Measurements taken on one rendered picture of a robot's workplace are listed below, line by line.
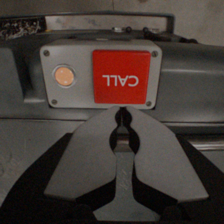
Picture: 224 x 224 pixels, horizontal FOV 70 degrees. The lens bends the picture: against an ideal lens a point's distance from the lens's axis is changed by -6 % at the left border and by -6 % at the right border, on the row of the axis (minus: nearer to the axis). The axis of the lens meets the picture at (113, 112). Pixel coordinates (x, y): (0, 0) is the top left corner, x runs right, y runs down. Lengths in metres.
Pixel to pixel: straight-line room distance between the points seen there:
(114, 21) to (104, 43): 0.71
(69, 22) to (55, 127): 0.74
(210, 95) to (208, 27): 1.40
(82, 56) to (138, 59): 0.06
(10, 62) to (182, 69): 0.20
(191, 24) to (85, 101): 1.40
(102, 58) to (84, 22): 0.74
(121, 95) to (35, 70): 0.10
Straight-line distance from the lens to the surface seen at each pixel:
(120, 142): 0.22
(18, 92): 0.24
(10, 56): 0.23
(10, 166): 0.34
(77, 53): 0.19
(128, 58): 0.18
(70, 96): 0.21
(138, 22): 0.91
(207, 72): 0.22
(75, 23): 0.92
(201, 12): 1.58
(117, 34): 0.58
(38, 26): 0.95
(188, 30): 1.55
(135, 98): 0.19
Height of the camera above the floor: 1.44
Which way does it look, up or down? 60 degrees down
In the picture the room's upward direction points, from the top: 177 degrees counter-clockwise
